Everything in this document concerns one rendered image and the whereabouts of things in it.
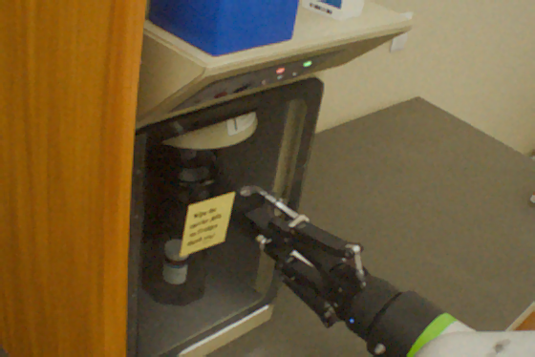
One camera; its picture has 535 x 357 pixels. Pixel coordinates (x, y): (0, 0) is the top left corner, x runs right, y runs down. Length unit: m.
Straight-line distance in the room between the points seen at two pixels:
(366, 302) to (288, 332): 0.37
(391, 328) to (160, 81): 0.37
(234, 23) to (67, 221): 0.26
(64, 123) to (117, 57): 0.12
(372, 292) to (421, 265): 0.57
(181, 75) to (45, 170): 0.19
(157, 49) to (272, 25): 0.11
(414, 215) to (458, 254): 0.15
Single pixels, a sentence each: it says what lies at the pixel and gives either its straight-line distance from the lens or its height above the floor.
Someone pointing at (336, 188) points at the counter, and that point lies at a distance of 1.52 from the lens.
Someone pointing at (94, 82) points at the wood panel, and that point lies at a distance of 0.57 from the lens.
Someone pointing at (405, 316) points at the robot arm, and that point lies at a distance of 0.78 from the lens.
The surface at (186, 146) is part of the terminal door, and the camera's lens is 0.77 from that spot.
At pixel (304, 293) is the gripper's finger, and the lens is 0.89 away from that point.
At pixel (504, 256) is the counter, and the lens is 1.49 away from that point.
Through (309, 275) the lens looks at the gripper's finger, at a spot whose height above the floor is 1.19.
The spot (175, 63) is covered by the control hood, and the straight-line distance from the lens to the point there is 0.61.
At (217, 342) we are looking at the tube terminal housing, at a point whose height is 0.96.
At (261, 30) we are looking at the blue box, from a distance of 0.62.
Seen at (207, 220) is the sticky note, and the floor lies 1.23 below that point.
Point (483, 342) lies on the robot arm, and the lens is 0.63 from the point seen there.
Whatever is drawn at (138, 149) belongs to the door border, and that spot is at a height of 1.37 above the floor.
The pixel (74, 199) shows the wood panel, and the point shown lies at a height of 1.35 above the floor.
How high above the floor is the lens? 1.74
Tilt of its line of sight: 32 degrees down
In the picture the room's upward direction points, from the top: 11 degrees clockwise
